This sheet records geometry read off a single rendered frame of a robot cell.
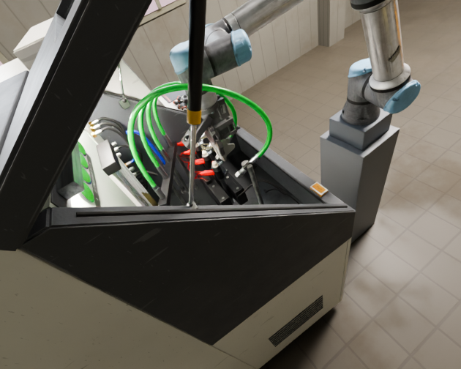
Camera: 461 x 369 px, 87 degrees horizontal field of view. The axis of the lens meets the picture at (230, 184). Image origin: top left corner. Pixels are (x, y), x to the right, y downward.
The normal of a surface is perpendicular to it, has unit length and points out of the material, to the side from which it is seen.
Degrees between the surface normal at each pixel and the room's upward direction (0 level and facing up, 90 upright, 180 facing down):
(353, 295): 0
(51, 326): 90
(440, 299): 0
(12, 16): 90
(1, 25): 90
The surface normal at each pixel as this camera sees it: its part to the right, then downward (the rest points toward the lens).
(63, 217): 0.36, -0.84
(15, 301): 0.49, 0.54
